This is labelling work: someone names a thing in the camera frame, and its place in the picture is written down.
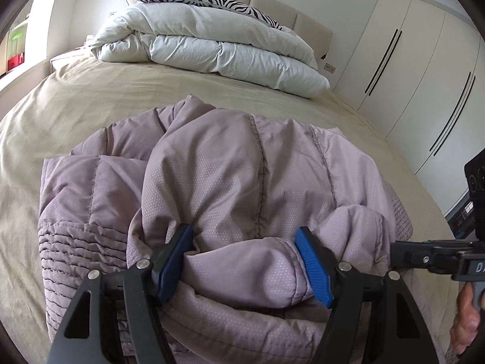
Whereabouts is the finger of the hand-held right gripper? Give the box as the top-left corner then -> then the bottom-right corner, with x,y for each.
390,240 -> 474,274

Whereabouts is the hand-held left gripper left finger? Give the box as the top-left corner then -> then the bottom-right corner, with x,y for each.
49,223 -> 195,364

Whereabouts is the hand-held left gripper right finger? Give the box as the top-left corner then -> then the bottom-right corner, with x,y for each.
293,227 -> 430,364

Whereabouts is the mauve quilted jacket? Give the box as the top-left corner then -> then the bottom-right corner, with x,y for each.
38,95 -> 413,364

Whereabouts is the person's right hand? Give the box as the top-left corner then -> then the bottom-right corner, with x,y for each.
450,282 -> 485,357

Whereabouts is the white wardrobe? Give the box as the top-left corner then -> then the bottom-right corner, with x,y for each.
333,0 -> 485,213

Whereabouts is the beige bed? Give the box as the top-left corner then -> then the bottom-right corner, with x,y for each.
0,57 -> 459,364

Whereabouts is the white folded duvet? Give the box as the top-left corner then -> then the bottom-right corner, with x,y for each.
90,3 -> 331,99

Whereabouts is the white nightstand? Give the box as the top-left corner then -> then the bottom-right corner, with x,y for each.
50,47 -> 95,72

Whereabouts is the beige padded headboard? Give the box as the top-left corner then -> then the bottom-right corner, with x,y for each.
126,0 -> 333,71

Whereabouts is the zebra print pillow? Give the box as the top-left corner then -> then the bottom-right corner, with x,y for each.
135,0 -> 283,31

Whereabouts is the green lamp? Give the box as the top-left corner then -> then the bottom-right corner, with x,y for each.
9,23 -> 29,56

